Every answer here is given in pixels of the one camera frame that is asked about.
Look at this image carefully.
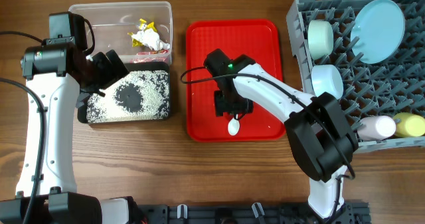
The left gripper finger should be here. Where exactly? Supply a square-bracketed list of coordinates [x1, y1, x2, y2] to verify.
[106, 49, 129, 81]
[92, 52, 116, 88]

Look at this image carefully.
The white plastic spoon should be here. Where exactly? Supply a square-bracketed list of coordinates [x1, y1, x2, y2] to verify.
[228, 114, 240, 136]

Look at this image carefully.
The white tissue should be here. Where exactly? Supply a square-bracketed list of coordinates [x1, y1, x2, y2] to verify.
[131, 29, 170, 51]

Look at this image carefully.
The red snack wrapper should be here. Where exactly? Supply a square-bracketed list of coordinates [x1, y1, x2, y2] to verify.
[136, 50, 169, 55]

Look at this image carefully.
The yellow snack wrapper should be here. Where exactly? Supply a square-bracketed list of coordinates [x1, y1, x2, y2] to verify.
[128, 19, 157, 47]

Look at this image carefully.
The light blue bowl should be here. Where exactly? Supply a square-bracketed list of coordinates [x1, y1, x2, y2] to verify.
[311, 64, 344, 99]

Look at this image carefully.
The pale green bowl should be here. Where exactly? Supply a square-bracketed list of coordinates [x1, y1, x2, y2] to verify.
[307, 20, 333, 60]

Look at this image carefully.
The light blue plate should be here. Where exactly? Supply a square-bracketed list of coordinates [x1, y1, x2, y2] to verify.
[350, 0, 405, 64]

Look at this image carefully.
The yellow plastic cup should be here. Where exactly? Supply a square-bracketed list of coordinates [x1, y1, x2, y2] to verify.
[393, 112, 424, 138]

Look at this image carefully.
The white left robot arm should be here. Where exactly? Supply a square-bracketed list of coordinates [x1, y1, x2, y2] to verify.
[1, 12, 137, 223]

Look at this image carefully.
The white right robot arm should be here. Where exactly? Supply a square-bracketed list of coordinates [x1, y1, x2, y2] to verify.
[203, 49, 359, 221]

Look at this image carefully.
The grey dishwasher rack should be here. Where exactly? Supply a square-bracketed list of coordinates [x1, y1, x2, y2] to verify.
[286, 0, 425, 154]

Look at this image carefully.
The black plastic bin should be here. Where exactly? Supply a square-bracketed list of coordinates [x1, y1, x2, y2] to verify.
[77, 61, 171, 124]

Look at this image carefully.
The white rice pile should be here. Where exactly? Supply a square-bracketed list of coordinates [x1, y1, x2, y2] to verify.
[86, 69, 170, 124]

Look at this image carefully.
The clear plastic bin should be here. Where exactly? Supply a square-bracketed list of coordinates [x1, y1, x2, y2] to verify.
[69, 1, 173, 64]

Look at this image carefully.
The red plastic tray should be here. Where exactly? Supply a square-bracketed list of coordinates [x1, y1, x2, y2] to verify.
[185, 19, 286, 142]

